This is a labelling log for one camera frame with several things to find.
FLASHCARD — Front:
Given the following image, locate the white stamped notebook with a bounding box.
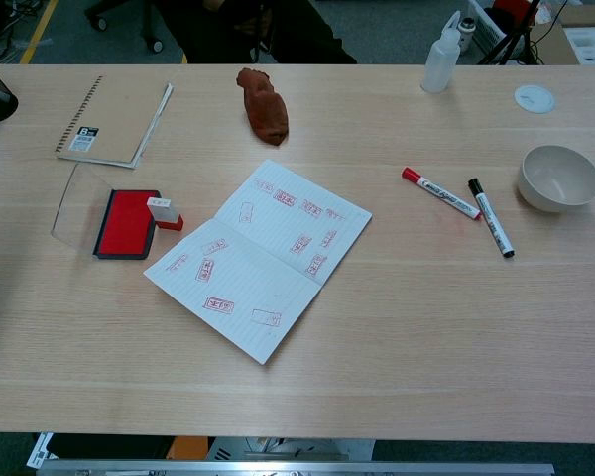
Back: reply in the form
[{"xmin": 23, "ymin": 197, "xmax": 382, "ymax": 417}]
[{"xmin": 143, "ymin": 159, "xmax": 374, "ymax": 366}]

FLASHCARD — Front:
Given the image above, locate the red white rubber stamp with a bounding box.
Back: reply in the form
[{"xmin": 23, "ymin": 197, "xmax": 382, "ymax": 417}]
[{"xmin": 147, "ymin": 196, "xmax": 185, "ymax": 232}]

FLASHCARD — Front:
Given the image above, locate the red ink pad tray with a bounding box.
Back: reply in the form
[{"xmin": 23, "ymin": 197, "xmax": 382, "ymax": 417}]
[{"xmin": 92, "ymin": 188, "xmax": 161, "ymax": 261}]

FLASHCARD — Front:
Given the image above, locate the reddish brown cloth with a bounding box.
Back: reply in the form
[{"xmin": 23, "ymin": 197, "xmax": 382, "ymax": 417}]
[{"xmin": 236, "ymin": 66, "xmax": 290, "ymax": 147}]

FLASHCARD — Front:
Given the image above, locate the red whiteboard marker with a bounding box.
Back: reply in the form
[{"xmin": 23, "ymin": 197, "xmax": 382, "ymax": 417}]
[{"xmin": 401, "ymin": 167, "xmax": 483, "ymax": 222}]

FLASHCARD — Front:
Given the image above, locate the black whiteboard marker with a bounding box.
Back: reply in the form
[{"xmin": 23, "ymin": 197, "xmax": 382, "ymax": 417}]
[{"xmin": 467, "ymin": 178, "xmax": 517, "ymax": 260}]

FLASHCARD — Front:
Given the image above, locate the white machine under table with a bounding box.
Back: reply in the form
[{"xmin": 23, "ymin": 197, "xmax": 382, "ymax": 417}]
[{"xmin": 206, "ymin": 436, "xmax": 376, "ymax": 462}]

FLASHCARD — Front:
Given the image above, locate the brown spiral notebook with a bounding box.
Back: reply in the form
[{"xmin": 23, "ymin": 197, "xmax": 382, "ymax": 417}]
[{"xmin": 54, "ymin": 74, "xmax": 175, "ymax": 171}]

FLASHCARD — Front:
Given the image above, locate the person in black clothes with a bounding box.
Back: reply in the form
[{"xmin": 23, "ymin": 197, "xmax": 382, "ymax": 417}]
[{"xmin": 153, "ymin": 0, "xmax": 358, "ymax": 65}]

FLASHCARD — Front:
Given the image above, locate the clear ink pad lid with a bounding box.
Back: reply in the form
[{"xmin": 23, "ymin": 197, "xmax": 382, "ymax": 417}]
[{"xmin": 50, "ymin": 163, "xmax": 114, "ymax": 257}]

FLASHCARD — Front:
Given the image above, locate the translucent squeeze bottle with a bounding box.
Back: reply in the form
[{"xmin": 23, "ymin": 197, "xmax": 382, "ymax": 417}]
[{"xmin": 420, "ymin": 10, "xmax": 463, "ymax": 94}]

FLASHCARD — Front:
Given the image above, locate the orange object under table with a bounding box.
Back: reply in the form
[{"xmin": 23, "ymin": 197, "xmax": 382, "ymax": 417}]
[{"xmin": 167, "ymin": 435, "xmax": 215, "ymax": 461}]

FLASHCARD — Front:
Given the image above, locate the black office chair base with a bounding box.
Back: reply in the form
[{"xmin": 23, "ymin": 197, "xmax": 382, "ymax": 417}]
[{"xmin": 83, "ymin": 0, "xmax": 166, "ymax": 54}]

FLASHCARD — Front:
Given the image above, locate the beige bowl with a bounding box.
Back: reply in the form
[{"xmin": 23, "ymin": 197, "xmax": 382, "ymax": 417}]
[{"xmin": 517, "ymin": 144, "xmax": 595, "ymax": 214}]

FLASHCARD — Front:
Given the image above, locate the small white black-capped bottle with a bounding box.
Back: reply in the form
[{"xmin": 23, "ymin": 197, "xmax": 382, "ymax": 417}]
[{"xmin": 458, "ymin": 17, "xmax": 477, "ymax": 51}]

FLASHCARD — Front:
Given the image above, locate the white plastic basket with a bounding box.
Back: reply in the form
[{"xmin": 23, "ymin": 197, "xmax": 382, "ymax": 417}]
[{"xmin": 468, "ymin": 0, "xmax": 532, "ymax": 51}]

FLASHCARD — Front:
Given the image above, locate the black tripod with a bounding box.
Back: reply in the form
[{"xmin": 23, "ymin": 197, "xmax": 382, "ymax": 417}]
[{"xmin": 477, "ymin": 0, "xmax": 544, "ymax": 66}]

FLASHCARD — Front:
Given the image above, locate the brown cardboard box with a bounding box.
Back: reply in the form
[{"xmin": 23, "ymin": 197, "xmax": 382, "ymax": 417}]
[{"xmin": 529, "ymin": 4, "xmax": 595, "ymax": 66}]

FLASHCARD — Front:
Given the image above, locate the white printed label sheet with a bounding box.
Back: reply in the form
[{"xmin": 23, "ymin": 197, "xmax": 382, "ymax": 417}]
[{"xmin": 26, "ymin": 432, "xmax": 56, "ymax": 470}]

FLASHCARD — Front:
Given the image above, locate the white foam packaging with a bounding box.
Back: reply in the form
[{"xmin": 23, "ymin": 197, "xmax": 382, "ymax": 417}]
[{"xmin": 562, "ymin": 25, "xmax": 595, "ymax": 66}]

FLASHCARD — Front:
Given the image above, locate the silver metal rail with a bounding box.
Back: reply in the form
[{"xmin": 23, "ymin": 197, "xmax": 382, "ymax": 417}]
[{"xmin": 35, "ymin": 458, "xmax": 556, "ymax": 476}]

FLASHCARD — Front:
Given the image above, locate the grey round cable grommet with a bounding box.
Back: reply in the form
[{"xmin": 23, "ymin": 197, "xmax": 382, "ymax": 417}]
[{"xmin": 514, "ymin": 84, "xmax": 556, "ymax": 115}]

